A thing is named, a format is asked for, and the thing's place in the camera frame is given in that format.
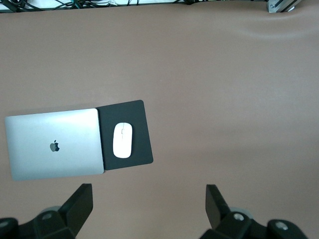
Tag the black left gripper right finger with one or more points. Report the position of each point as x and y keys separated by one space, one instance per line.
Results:
x=216 y=211

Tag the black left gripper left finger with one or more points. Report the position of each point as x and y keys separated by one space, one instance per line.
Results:
x=74 y=211

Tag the white computer mouse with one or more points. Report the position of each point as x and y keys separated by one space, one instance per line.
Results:
x=122 y=142

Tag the black mouse pad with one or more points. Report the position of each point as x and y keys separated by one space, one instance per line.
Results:
x=139 y=119

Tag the silver laptop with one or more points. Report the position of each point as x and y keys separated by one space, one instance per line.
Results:
x=62 y=129

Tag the brown table cover mat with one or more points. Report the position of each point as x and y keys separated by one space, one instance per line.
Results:
x=224 y=99

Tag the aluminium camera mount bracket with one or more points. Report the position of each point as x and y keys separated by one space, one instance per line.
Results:
x=280 y=5

